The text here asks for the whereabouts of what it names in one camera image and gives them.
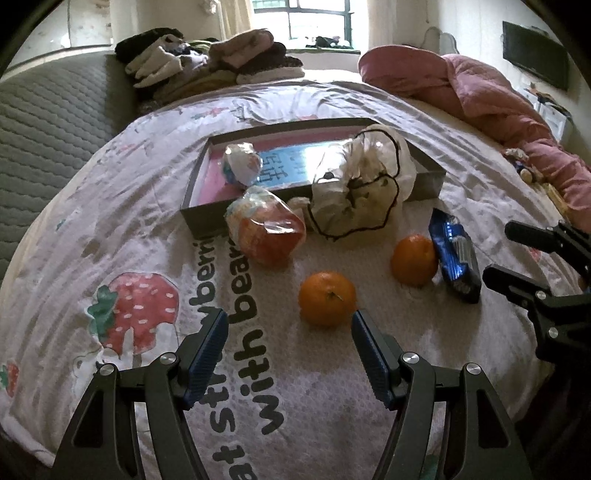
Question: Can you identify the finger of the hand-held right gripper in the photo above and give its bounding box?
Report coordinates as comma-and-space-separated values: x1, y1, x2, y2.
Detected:
505, 220, 591, 269
482, 264, 591, 365

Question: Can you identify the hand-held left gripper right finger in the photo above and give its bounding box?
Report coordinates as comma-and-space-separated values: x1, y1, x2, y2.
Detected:
351, 309, 536, 480

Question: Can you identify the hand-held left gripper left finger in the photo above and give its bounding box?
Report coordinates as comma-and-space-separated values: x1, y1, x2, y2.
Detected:
50, 308, 230, 480

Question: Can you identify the orange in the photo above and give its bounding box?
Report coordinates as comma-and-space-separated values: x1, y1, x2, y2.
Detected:
391, 234, 439, 288
298, 271, 358, 328

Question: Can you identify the blue snack packet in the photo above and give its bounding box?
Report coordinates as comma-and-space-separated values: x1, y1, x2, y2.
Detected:
428, 208, 482, 304

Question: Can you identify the plastic-wrapped red apple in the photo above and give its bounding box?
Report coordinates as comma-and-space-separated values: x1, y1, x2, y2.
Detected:
225, 185, 308, 266

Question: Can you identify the grey cardboard box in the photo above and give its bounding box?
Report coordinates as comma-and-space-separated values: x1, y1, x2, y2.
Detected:
180, 117, 448, 237

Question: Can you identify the white drawstring bag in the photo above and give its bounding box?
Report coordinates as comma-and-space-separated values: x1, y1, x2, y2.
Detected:
302, 124, 419, 243

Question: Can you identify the small colourful toy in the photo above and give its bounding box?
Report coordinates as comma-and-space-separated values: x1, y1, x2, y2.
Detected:
503, 148, 537, 182

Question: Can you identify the white bedside cabinet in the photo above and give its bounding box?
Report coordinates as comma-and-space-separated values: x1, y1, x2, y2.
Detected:
526, 83, 574, 145

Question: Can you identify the pink quilt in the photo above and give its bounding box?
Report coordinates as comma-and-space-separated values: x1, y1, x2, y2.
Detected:
358, 46, 591, 213

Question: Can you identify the printed bedsheet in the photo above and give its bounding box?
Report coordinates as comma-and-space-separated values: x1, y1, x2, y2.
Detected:
0, 80, 591, 480

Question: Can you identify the small white wrapped snack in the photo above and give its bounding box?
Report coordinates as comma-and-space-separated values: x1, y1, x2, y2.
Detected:
223, 142, 262, 186

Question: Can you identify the white scalloped furniture panel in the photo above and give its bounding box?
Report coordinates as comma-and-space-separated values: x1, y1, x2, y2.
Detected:
422, 25, 459, 57

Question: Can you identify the grey quilted headboard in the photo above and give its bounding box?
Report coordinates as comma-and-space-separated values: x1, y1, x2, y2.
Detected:
0, 55, 139, 278

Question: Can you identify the pile of folded clothes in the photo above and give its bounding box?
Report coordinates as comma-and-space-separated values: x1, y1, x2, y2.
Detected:
114, 28, 305, 104

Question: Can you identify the window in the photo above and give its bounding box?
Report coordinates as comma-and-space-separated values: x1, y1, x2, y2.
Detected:
252, 0, 365, 51

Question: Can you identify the cream curtain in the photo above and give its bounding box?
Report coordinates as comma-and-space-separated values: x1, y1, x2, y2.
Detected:
227, 0, 254, 35

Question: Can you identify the black wall television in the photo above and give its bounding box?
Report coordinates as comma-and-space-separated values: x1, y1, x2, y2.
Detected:
502, 21, 570, 90

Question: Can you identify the tree print wall panel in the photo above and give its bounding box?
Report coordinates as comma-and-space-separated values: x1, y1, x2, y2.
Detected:
25, 0, 116, 52

